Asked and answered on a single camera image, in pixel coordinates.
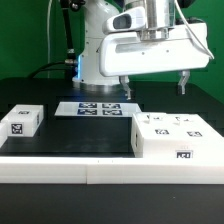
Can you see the white cabinet top box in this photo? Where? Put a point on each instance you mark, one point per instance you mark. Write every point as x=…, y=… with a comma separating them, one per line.
x=23, y=120

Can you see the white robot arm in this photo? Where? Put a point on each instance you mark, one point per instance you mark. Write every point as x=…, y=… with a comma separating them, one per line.
x=143, y=38

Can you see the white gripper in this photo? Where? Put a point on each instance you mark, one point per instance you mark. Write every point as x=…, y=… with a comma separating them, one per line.
x=123, y=54

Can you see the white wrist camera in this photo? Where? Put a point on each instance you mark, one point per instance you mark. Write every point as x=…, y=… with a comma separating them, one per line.
x=130, y=20

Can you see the white cabinet body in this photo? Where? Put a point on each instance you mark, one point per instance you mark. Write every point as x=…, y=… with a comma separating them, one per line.
x=177, y=148

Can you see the white marker base plate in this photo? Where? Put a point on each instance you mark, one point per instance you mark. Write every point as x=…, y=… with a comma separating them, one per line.
x=96, y=109

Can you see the white U-shaped obstacle fence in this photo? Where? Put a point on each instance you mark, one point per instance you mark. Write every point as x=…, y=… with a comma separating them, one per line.
x=111, y=170

